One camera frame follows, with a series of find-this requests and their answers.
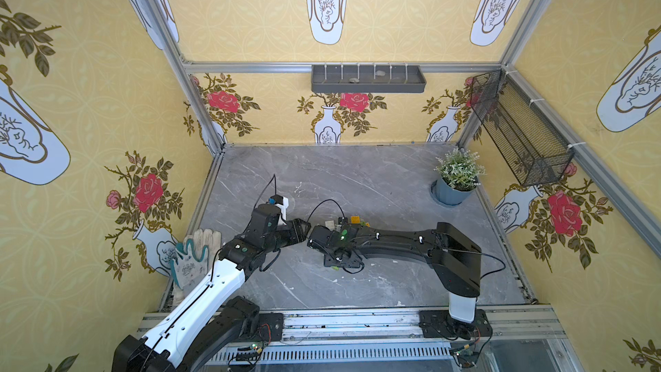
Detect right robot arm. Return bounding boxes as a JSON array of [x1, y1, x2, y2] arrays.
[[307, 222, 482, 324]]

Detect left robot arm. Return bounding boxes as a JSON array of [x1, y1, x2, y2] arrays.
[[112, 203, 311, 371]]

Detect potted green plant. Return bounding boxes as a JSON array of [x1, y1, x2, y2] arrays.
[[430, 148, 485, 207]]

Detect work gloves at wall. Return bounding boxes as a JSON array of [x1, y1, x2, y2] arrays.
[[170, 228, 223, 307]]

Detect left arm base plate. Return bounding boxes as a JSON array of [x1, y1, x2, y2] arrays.
[[234, 313, 284, 344]]

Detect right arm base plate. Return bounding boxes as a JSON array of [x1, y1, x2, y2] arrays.
[[418, 309, 493, 341]]

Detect grey wall shelf tray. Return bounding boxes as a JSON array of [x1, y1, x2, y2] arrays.
[[311, 64, 427, 94]]

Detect black wire mesh basket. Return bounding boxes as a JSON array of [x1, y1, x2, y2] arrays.
[[468, 71, 574, 186]]

